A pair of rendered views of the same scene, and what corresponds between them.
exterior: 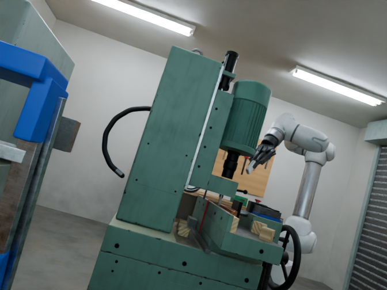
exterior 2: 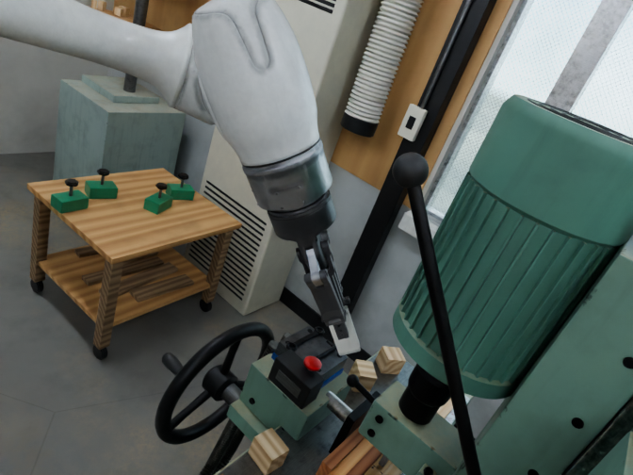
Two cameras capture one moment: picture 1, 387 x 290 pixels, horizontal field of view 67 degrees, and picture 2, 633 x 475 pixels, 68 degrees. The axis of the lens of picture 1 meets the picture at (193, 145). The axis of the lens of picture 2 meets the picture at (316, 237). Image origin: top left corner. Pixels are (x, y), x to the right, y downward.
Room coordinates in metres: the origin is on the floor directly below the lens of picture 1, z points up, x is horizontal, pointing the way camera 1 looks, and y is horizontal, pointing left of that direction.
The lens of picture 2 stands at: (1.83, -0.05, 1.53)
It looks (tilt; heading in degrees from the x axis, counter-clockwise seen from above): 26 degrees down; 217
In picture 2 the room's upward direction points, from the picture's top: 21 degrees clockwise
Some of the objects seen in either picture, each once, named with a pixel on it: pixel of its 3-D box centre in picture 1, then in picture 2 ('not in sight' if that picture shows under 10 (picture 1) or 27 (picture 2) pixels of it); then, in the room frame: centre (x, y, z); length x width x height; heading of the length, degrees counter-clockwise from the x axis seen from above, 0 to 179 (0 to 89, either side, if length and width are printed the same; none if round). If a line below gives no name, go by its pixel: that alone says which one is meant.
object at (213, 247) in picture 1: (223, 238); not in sight; (1.29, -0.24, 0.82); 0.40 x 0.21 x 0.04; 7
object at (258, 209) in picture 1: (263, 210); (306, 360); (1.29, -0.38, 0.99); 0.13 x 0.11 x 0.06; 7
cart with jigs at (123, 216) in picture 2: not in sight; (134, 245); (0.91, -1.67, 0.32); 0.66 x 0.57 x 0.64; 11
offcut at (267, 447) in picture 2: not in sight; (268, 450); (1.41, -0.30, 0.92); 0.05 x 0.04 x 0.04; 90
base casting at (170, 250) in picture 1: (178, 241); not in sight; (1.27, -0.06, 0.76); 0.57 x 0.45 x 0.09; 97
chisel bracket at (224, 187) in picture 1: (219, 187); (412, 441); (1.28, -0.16, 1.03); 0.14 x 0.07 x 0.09; 97
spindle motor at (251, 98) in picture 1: (243, 118); (513, 250); (1.28, -0.18, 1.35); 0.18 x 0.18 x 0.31
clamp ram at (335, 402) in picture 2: (241, 212); (342, 411); (1.27, -0.28, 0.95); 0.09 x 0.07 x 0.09; 7
